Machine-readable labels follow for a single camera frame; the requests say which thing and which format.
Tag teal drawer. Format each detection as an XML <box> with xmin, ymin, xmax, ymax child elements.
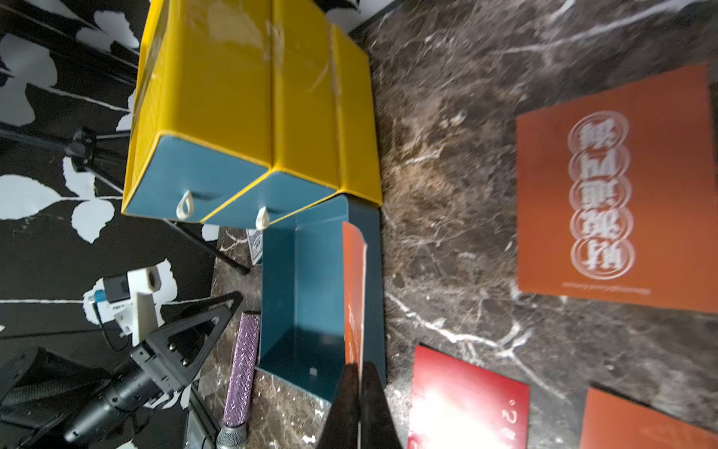
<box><xmin>125</xmin><ymin>136</ymin><xmax>268</xmax><ymax>223</ymax></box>
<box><xmin>206</xmin><ymin>171</ymin><xmax>336</xmax><ymax>228</ymax></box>
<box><xmin>258</xmin><ymin>195</ymin><xmax>387</xmax><ymax>401</ymax></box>

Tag orange postcard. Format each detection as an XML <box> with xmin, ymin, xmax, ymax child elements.
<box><xmin>516</xmin><ymin>64</ymin><xmax>717</xmax><ymax>314</ymax></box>
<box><xmin>342</xmin><ymin>222</ymin><xmax>368</xmax><ymax>372</ymax></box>
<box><xmin>580</xmin><ymin>388</ymin><xmax>717</xmax><ymax>449</ymax></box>

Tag glitter purple microphone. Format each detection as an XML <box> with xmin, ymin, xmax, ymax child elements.
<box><xmin>215</xmin><ymin>312</ymin><xmax>261</xmax><ymax>448</ymax></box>

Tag teal top drawer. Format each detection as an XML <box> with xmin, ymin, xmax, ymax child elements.
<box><xmin>125</xmin><ymin>136</ymin><xmax>268</xmax><ymax>223</ymax></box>

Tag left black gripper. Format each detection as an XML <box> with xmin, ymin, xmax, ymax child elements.
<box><xmin>63</xmin><ymin>267</ymin><xmax>244</xmax><ymax>443</ymax></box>

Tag small clear card box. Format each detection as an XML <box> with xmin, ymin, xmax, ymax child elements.
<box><xmin>246</xmin><ymin>229</ymin><xmax>264</xmax><ymax>266</ymax></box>

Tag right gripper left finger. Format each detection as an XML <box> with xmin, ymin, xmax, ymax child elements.
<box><xmin>316</xmin><ymin>364</ymin><xmax>360</xmax><ymax>449</ymax></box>

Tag teal bottom drawer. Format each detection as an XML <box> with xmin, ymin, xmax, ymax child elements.
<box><xmin>258</xmin><ymin>195</ymin><xmax>387</xmax><ymax>401</ymax></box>

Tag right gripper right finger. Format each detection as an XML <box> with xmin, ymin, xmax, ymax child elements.
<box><xmin>360</xmin><ymin>362</ymin><xmax>402</xmax><ymax>449</ymax></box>

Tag yellow drawer cabinet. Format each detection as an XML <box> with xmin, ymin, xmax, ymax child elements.
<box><xmin>122</xmin><ymin>1</ymin><xmax>383</xmax><ymax>229</ymax></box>

